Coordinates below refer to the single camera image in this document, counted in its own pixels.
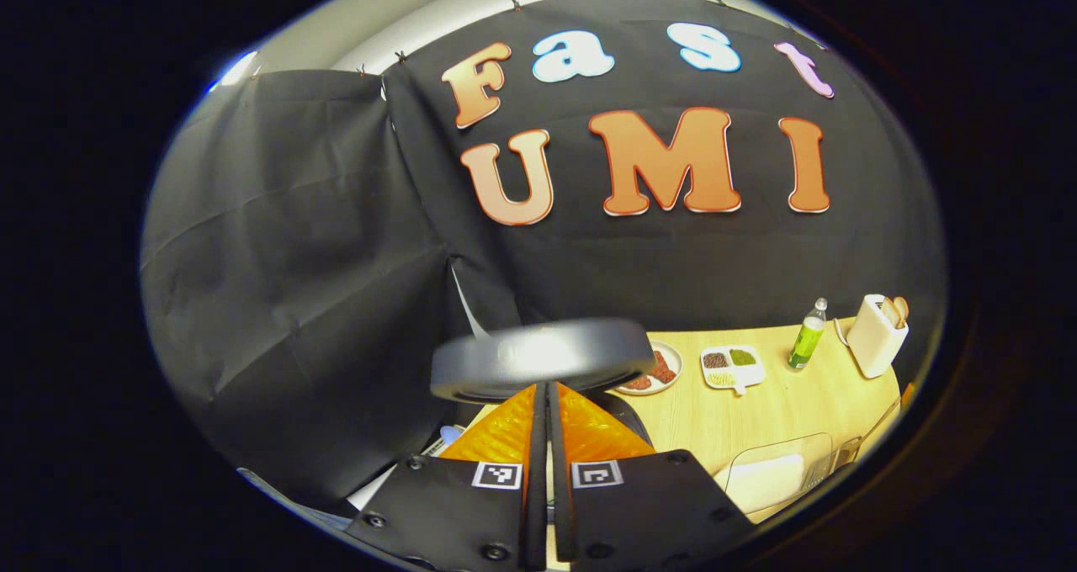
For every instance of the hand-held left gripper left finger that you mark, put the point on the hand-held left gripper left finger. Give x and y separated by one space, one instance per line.
535 488

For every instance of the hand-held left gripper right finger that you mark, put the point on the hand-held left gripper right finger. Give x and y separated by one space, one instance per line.
562 488

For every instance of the black rice cooker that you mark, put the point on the black rice cooker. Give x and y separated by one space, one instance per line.
538 357

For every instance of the white rice heap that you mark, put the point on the white rice heap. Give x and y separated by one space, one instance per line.
766 484

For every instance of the red meat piece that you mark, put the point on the red meat piece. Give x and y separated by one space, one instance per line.
662 368
637 382

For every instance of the round white plate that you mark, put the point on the round white plate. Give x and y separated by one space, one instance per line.
673 362

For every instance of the white divided bean dish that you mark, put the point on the white divided bean dish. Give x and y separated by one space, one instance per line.
732 368

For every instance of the clear plastic container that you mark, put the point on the clear plastic container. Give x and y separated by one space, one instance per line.
778 450

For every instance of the green label water bottle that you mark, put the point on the green label water bottle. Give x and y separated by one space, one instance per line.
808 341

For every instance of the white toaster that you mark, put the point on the white toaster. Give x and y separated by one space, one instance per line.
873 345

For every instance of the toast bread slice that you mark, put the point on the toast bread slice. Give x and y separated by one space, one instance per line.
888 311
901 309

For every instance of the ceiling light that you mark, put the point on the ceiling light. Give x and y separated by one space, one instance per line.
236 69

